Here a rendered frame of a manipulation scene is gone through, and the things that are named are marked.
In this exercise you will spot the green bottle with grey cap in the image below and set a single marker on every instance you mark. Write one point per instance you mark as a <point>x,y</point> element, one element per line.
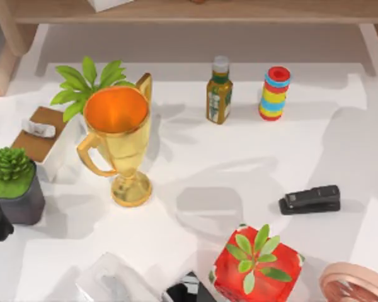
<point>219,100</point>

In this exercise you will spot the gold trophy cup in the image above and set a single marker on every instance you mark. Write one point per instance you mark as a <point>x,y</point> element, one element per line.
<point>126,148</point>

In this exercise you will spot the stack of coloured rings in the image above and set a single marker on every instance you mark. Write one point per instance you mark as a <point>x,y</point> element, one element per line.
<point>272,97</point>

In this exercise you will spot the green leafy potted plant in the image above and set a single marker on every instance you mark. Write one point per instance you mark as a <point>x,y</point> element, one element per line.
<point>78,86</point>

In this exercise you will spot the black stapler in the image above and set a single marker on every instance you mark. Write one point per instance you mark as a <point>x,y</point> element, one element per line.
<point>312,198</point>

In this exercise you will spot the wooden open shelf unit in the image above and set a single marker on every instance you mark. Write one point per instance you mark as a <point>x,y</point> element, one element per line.
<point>182,15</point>

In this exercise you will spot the green plant in red pot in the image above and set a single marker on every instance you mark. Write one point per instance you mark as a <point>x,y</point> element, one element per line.
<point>255,270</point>

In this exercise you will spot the black and white object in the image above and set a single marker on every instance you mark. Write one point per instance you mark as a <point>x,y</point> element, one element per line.
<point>189,291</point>

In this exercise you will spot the white box with wooden lid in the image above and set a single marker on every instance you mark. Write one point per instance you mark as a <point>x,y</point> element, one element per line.
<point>39,141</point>

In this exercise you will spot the white box on shelf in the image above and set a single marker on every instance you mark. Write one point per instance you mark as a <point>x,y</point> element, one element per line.
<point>104,3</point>

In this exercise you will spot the green succulent in grey pot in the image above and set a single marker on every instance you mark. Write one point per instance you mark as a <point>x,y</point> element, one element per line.
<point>19,195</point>

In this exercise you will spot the pink round dish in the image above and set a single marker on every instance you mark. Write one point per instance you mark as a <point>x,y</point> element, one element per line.
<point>356,286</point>

